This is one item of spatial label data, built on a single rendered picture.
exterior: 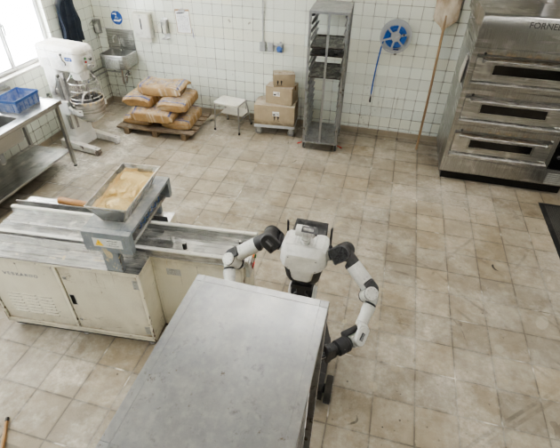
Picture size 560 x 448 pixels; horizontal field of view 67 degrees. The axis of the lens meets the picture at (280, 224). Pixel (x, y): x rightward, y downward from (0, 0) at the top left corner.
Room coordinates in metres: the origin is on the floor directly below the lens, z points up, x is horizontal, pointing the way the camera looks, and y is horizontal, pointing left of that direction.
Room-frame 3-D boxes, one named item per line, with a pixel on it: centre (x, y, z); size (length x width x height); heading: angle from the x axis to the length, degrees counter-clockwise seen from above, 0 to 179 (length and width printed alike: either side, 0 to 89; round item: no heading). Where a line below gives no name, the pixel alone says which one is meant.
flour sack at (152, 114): (5.86, 1.86, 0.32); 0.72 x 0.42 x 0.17; 80
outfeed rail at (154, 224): (2.56, 1.16, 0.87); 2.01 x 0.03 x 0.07; 82
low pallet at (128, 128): (6.07, 1.81, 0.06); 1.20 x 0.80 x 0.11; 78
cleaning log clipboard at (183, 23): (6.62, 1.47, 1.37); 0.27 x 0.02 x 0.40; 76
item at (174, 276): (2.33, 0.57, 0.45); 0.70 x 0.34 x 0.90; 82
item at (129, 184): (2.40, 1.07, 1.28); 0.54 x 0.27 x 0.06; 172
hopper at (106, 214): (2.40, 1.07, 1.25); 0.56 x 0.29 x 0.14; 172
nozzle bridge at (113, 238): (2.40, 1.07, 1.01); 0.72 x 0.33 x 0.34; 172
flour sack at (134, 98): (6.15, 2.05, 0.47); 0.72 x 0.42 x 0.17; 166
